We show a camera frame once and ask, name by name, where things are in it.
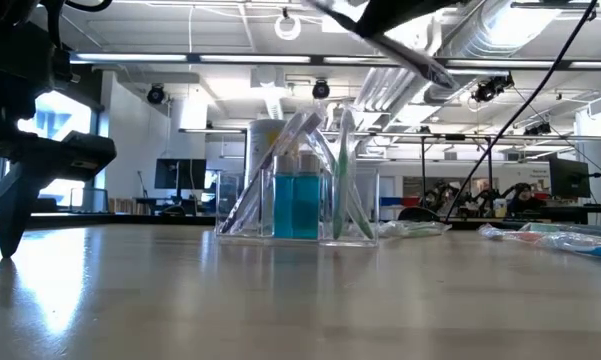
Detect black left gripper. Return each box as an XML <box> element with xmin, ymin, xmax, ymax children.
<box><xmin>0</xmin><ymin>29</ymin><xmax>74</xmax><ymax>259</ymax></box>

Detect purple toothbrush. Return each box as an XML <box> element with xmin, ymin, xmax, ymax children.
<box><xmin>304</xmin><ymin>0</ymin><xmax>460</xmax><ymax>91</ymax></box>

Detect clear acrylic organizer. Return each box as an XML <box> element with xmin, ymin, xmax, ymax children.
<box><xmin>214</xmin><ymin>166</ymin><xmax>381</xmax><ymax>248</ymax></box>

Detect white toothbrush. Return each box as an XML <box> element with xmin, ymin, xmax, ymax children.
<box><xmin>218</xmin><ymin>106</ymin><xmax>327</xmax><ymax>236</ymax></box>

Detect blue mouthwash bottle white cap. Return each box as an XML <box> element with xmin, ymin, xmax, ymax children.
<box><xmin>273</xmin><ymin>153</ymin><xmax>297</xmax><ymax>240</ymax></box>
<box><xmin>293</xmin><ymin>151</ymin><xmax>323</xmax><ymax>240</ymax></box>

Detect orange toothbrush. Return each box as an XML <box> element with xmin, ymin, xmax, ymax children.
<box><xmin>478</xmin><ymin>222</ymin><xmax>549</xmax><ymax>246</ymax></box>

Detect blue toothbrush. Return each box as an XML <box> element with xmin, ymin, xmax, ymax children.
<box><xmin>537</xmin><ymin>230</ymin><xmax>601</xmax><ymax>261</ymax></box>

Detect background black robot arms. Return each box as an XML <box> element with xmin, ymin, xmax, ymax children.
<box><xmin>423</xmin><ymin>178</ymin><xmax>512</xmax><ymax>217</ymax></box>

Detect long ceiling light bar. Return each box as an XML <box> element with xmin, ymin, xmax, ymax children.
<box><xmin>69</xmin><ymin>49</ymin><xmax>601</xmax><ymax>70</ymax></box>

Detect round black chair back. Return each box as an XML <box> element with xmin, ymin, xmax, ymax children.
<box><xmin>397</xmin><ymin>205</ymin><xmax>442</xmax><ymax>223</ymax></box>

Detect person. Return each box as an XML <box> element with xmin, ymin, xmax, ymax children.
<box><xmin>508</xmin><ymin>182</ymin><xmax>546</xmax><ymax>215</ymax></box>

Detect black desk monitor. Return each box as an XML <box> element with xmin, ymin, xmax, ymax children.
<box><xmin>548</xmin><ymin>157</ymin><xmax>592</xmax><ymax>200</ymax></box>

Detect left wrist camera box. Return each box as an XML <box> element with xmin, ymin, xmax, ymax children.
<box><xmin>54</xmin><ymin>130</ymin><xmax>118</xmax><ymax>182</ymax></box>

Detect black aluminium table frame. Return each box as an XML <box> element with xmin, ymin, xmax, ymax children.
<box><xmin>0</xmin><ymin>212</ymin><xmax>601</xmax><ymax>234</ymax></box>

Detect white cable coil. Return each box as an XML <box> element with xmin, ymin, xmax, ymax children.
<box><xmin>273</xmin><ymin>11</ymin><xmax>303</xmax><ymax>42</ymax></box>

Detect long black arm cable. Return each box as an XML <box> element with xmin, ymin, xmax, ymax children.
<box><xmin>443</xmin><ymin>0</ymin><xmax>600</xmax><ymax>225</ymax></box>

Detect black wall monitor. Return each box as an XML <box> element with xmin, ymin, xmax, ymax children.
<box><xmin>153</xmin><ymin>158</ymin><xmax>208</xmax><ymax>191</ymax></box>

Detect left wrist camera cable loop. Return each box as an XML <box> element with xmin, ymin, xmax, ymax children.
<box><xmin>62</xmin><ymin>0</ymin><xmax>115</xmax><ymax>14</ymax></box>

